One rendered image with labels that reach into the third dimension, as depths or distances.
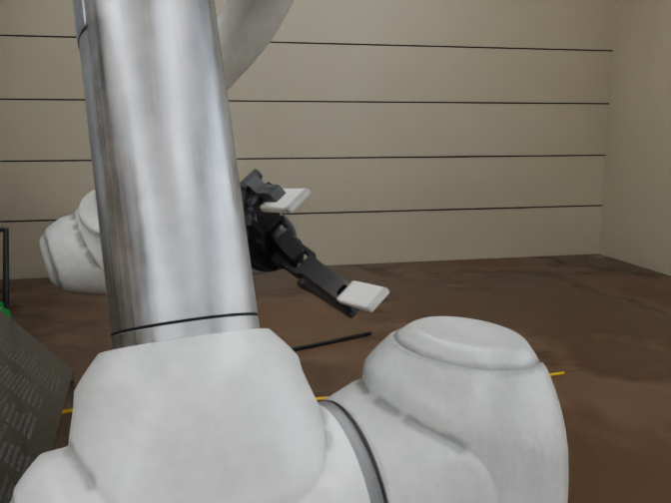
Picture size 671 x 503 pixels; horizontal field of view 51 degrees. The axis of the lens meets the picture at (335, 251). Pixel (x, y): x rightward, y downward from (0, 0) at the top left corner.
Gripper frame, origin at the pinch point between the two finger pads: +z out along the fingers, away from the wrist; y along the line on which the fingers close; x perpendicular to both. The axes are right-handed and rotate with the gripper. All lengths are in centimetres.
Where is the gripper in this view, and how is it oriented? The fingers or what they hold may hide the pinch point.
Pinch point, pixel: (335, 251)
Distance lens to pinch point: 69.7
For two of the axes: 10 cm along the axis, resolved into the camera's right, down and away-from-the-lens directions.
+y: -5.8, -7.2, -3.8
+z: 4.8, 0.7, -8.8
